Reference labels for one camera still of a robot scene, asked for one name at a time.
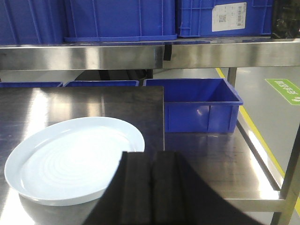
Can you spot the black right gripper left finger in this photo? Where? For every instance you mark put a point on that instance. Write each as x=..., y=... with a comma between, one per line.
x=127, y=200

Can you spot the blue crate with label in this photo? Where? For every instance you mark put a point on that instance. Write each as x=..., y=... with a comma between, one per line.
x=194, y=18

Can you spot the blue crate centre upper shelf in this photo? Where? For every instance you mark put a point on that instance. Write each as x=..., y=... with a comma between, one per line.
x=120, y=20

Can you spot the white barcode label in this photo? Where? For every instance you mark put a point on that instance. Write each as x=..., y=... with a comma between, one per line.
x=229, y=16

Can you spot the blue crate left upper shelf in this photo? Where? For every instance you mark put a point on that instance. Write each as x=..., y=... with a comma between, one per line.
x=33, y=22

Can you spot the stainless steel shelf rack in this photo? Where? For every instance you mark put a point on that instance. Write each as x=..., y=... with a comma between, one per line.
x=220, y=52

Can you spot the blue crate shelf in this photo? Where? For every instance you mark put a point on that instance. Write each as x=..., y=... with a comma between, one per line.
x=33, y=22
x=120, y=20

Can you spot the open blue bin lower right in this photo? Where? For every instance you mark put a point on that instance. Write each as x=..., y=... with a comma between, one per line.
x=205, y=105

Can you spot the blue bin lower left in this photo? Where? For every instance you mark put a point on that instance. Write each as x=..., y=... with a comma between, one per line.
x=30, y=84

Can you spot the light blue plate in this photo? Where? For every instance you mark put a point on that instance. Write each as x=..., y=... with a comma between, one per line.
x=71, y=162

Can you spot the blue bin lower middle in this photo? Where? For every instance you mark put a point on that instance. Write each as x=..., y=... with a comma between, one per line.
x=132, y=83

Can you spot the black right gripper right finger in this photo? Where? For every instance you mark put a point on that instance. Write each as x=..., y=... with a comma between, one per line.
x=181, y=197

